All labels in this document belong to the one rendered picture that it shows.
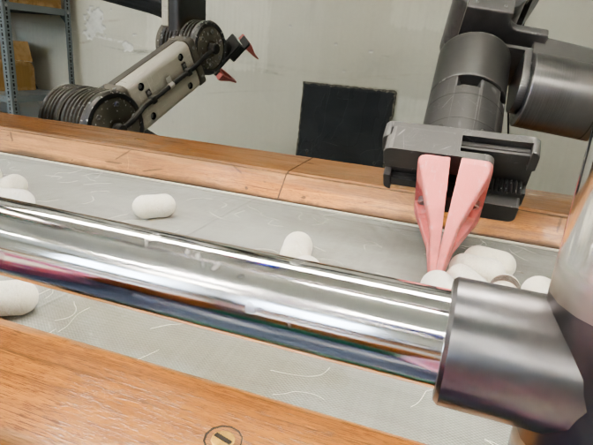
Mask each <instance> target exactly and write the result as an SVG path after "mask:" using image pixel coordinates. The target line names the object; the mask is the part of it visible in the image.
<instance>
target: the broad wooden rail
mask: <svg viewBox="0 0 593 445"><path fill-rule="evenodd" d="M0 152H1V153H6V154H11V155H21V156H26V157H31V158H36V159H42V160H47V161H52V162H61V163H67V164H71V165H77V166H82V167H87V168H92V169H98V170H106V171H112V172H117V173H123V174H127V175H133V176H138V177H147V178H152V179H158V180H163V181H168V182H173V183H179V184H184V185H193V186H198V187H204V188H208V189H214V190H219V191H224V192H233V193H239V194H244V195H249V196H254V197H260V198H265V199H270V200H279V201H285V202H289V203H295V204H300V205H306V206H310V207H320V208H325V209H330V210H335V211H341V212H346V213H351V214H356V215H366V216H370V217H376V218H381V219H387V220H391V221H397V222H402V223H411V224H416V225H418V223H417V219H416V216H415V212H414V205H415V194H416V188H415V187H408V186H402V185H391V187H390V188H389V189H388V188H386V187H385V186H384V185H383V173H384V169H385V168H379V167H372V166H367V165H361V164H354V163H348V162H337V161H330V160H324V159H318V158H311V157H306V156H300V155H288V154H282V153H275V152H269V151H263V150H257V149H250V148H245V147H233V146H227V145H221V144H214V143H208V142H202V141H196V140H185V139H179V138H172V137H166V136H160V135H153V134H147V133H141V132H129V131H123V130H117V129H111V128H105V127H99V126H92V125H86V124H74V123H68V122H62V121H56V120H48V119H42V118H38V117H26V116H20V115H13V114H7V113H1V112H0ZM573 196H574V195H567V194H561V193H555V192H544V191H538V190H531V189H526V192H525V196H524V199H523V201H522V204H521V205H520V206H519V209H518V212H517V214H516V217H515V219H514V220H513V221H511V222H503V221H498V220H492V219H486V218H481V217H480V218H479V221H478V223H477V225H476V226H475V227H474V229H473V230H472V231H471V232H470V233H469V234H472V235H478V236H483V237H488V238H497V239H503V240H507V241H513V242H518V243H524V244H528V245H538V246H543V247H548V248H553V249H559V247H560V243H561V239H562V236H563V233H564V229H565V226H566V222H567V217H568V213H569V209H570V207H571V203H572V199H573Z"/></svg>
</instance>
